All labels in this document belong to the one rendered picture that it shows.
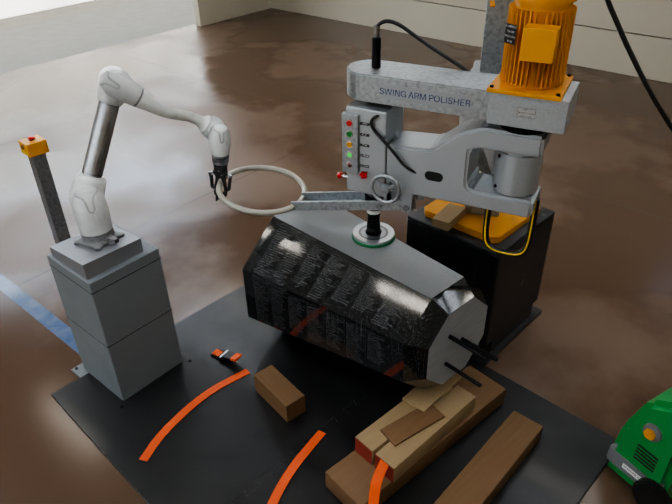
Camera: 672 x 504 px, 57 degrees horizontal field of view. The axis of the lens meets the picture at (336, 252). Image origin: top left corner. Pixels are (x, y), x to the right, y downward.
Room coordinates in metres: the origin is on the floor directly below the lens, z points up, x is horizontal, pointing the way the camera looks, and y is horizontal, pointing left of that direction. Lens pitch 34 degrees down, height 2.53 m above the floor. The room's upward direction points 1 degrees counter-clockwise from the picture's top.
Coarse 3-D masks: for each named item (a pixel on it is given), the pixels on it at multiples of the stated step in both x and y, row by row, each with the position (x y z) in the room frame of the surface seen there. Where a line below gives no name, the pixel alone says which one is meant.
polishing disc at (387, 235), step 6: (366, 222) 2.80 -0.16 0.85; (354, 228) 2.74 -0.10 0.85; (360, 228) 2.74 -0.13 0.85; (366, 228) 2.74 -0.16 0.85; (384, 228) 2.73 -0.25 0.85; (390, 228) 2.73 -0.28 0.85; (354, 234) 2.68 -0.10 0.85; (360, 234) 2.68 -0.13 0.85; (366, 234) 2.68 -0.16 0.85; (384, 234) 2.67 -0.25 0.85; (390, 234) 2.67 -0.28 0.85; (360, 240) 2.62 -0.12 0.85; (366, 240) 2.62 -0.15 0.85; (372, 240) 2.62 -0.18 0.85; (378, 240) 2.62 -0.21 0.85; (384, 240) 2.62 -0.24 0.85; (390, 240) 2.63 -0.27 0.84
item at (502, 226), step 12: (432, 204) 3.09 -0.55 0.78; (444, 204) 3.09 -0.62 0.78; (456, 204) 3.08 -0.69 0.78; (432, 216) 2.99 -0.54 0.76; (468, 216) 2.95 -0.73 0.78; (480, 216) 2.94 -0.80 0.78; (492, 216) 2.94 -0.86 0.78; (504, 216) 2.94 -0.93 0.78; (516, 216) 2.94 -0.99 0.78; (528, 216) 2.94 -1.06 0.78; (456, 228) 2.88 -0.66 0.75; (468, 228) 2.83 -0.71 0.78; (480, 228) 2.82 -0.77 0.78; (492, 228) 2.82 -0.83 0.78; (504, 228) 2.81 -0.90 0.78; (516, 228) 2.85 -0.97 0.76; (492, 240) 2.73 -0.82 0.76
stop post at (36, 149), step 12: (24, 144) 3.38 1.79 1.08; (36, 144) 3.39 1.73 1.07; (36, 156) 3.40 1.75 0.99; (36, 168) 3.38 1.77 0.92; (48, 168) 3.43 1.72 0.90; (36, 180) 3.42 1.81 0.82; (48, 180) 3.42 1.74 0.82; (48, 192) 3.40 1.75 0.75; (48, 204) 3.39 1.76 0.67; (60, 204) 3.44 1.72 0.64; (48, 216) 3.42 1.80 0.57; (60, 216) 3.42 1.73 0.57; (60, 228) 3.41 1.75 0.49; (60, 240) 3.39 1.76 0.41
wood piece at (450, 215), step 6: (450, 204) 3.00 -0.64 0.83; (444, 210) 2.93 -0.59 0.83; (450, 210) 2.93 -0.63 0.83; (456, 210) 2.93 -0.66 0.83; (462, 210) 2.93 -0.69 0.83; (438, 216) 2.87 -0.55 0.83; (444, 216) 2.87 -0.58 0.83; (450, 216) 2.87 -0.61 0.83; (456, 216) 2.87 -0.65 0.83; (462, 216) 2.93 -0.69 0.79; (432, 222) 2.85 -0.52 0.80; (438, 222) 2.83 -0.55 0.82; (444, 222) 2.81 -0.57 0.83; (450, 222) 2.81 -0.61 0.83; (456, 222) 2.87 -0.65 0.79; (444, 228) 2.81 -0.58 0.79; (450, 228) 2.82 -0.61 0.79
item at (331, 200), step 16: (304, 192) 2.94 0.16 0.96; (320, 192) 2.89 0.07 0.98; (336, 192) 2.85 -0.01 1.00; (352, 192) 2.81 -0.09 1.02; (304, 208) 2.81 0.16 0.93; (320, 208) 2.77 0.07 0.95; (336, 208) 2.73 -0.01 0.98; (352, 208) 2.69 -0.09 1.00; (368, 208) 2.65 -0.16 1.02; (384, 208) 2.61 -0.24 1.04; (400, 208) 2.57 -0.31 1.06; (416, 208) 2.55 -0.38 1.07
